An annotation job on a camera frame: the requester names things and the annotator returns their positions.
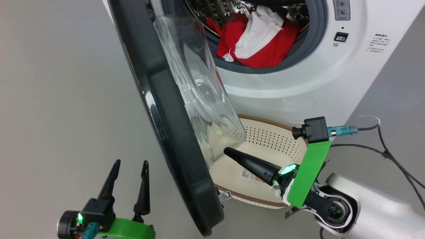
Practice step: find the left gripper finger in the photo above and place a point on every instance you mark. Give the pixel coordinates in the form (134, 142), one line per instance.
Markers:
(109, 186)
(142, 199)

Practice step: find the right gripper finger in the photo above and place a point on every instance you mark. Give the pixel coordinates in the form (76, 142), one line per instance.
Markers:
(255, 167)

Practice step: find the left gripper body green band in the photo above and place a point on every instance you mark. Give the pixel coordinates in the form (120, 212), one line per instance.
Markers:
(129, 230)

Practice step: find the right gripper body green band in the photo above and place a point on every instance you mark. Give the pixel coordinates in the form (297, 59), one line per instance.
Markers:
(308, 176)

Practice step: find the black washing machine door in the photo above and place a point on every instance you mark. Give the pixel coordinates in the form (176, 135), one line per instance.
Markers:
(166, 99)

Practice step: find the red and white garment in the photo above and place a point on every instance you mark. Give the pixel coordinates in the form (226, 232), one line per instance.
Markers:
(265, 53)

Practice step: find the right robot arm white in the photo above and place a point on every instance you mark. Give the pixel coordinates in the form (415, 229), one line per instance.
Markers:
(382, 212)

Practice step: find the beige perforated laundry basket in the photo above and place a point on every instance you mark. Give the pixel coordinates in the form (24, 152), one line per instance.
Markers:
(275, 139)

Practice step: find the white front-load washing machine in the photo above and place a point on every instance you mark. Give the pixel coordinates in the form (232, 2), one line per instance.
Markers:
(332, 83)

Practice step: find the grey rubber door seal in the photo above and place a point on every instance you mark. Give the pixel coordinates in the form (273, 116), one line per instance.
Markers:
(315, 39)

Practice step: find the black door lock socket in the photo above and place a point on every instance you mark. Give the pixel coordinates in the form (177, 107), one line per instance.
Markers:
(341, 36)

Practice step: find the white barcode sticker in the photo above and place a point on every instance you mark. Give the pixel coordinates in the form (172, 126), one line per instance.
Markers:
(250, 174)

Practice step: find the printed warning text label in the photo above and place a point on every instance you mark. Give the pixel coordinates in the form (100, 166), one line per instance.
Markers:
(378, 43)

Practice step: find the stainless steel drum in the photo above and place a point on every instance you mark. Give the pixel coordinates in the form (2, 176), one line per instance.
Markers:
(206, 10)

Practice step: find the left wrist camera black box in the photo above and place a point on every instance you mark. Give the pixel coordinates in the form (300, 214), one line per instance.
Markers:
(99, 210)

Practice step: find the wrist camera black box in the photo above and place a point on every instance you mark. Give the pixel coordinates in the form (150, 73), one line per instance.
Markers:
(315, 129)
(99, 210)

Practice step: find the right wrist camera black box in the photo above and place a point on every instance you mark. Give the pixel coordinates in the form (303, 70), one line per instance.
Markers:
(315, 129)

